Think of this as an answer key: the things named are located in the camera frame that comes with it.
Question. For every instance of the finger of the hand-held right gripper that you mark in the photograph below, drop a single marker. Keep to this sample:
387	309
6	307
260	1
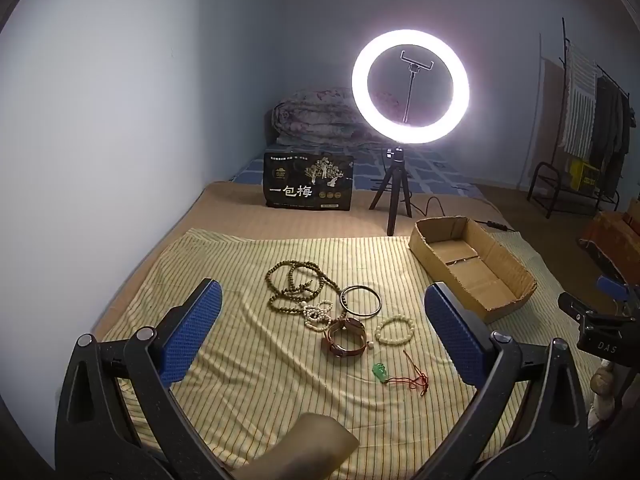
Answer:
614	286
600	332

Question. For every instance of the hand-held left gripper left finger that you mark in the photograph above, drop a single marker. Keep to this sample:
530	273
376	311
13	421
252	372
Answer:
192	325

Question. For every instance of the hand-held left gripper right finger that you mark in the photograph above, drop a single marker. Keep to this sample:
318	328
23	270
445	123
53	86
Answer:
452	335

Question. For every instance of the cardboard box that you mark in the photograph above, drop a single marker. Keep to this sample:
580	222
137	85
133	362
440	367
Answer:
480	270

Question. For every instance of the dark thin bangle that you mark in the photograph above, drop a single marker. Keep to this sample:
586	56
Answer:
343	305

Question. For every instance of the person's right hand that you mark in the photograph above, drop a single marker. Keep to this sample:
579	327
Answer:
602	385

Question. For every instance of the orange cloth covered box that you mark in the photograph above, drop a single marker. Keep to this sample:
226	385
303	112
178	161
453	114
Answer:
610	235

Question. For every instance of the yellow striped cloth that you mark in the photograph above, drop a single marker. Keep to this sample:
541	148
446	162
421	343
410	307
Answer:
240	260

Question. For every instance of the tan bed cover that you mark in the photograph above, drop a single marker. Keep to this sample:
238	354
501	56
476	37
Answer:
225	215

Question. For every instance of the yellow crate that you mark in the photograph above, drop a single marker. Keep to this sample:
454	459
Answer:
582	175

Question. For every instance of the black clothes rack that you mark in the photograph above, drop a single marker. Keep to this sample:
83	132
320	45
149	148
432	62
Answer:
542	180

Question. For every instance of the black tripod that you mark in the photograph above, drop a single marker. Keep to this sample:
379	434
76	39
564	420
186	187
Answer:
392	195

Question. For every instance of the dark hanging clothes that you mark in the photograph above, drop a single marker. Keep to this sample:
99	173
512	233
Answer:
610	125

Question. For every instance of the beige rounded object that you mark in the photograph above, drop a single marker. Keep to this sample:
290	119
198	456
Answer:
300	445

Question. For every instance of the blue checked bed sheet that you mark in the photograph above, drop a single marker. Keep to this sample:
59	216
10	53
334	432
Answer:
435	170

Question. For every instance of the black printed snack bag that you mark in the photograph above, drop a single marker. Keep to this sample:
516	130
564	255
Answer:
307	180

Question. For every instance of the beige leaning board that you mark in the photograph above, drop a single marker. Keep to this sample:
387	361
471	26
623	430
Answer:
552	110

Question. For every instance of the striped hanging towel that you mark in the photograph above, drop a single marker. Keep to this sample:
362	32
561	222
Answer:
580	100

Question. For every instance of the folded floral quilt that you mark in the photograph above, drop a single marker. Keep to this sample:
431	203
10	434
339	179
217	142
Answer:
315	115

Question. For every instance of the phone holder clamp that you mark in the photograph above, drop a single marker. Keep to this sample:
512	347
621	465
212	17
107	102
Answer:
410	90

